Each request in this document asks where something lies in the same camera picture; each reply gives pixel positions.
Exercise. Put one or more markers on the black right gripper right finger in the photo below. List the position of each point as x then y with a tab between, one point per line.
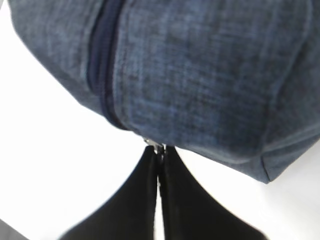
189	212

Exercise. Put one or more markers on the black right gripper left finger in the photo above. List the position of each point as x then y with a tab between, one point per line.
130	213

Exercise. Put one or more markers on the dark blue lunch bag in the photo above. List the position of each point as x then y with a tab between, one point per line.
235	81

